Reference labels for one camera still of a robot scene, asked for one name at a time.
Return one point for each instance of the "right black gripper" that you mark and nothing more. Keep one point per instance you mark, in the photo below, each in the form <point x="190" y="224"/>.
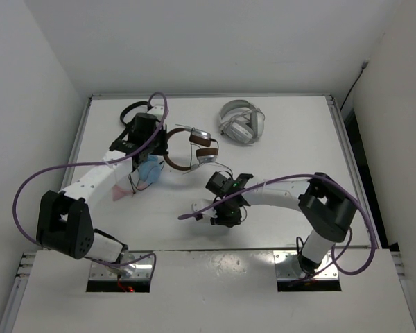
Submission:
<point x="221" y="220"/>

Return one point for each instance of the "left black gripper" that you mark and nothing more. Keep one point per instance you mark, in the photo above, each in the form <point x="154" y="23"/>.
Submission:
<point x="161" y="149"/>

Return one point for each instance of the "brown silver headphones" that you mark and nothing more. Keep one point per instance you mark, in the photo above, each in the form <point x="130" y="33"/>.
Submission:
<point x="204" y="149"/>

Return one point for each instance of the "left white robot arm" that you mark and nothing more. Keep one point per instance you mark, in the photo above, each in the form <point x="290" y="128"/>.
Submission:
<point x="65" y="222"/>

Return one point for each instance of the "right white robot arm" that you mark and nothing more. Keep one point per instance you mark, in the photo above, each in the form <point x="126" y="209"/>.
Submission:
<point x="328" y="211"/>

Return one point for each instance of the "blue pink headphones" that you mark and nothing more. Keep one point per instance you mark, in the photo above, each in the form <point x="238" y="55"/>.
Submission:
<point x="147" y="174"/>

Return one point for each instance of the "black headphones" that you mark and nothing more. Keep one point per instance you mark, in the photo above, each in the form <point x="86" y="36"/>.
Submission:
<point x="131" y="107"/>

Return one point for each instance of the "white grey headphones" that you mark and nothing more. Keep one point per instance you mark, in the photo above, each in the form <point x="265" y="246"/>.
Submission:
<point x="242" y="121"/>

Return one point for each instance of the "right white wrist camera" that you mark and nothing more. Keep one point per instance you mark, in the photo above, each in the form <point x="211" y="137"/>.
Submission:
<point x="204" y="208"/>

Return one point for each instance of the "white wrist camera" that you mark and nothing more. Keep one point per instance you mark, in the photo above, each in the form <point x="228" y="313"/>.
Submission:
<point x="159" y="111"/>
<point x="204" y="208"/>

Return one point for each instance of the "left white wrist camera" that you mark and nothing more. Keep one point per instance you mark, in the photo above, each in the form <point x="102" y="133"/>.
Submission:
<point x="159" y="111"/>

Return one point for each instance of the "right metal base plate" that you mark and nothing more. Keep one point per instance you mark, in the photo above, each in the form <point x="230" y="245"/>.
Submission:
<point x="287" y="268"/>

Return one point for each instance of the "metal base plate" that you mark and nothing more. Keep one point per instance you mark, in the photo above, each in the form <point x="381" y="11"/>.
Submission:
<point x="140" y="268"/>
<point x="287" y="268"/>

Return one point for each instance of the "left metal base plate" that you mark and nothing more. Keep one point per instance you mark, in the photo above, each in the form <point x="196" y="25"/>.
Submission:
<point x="140" y="268"/>

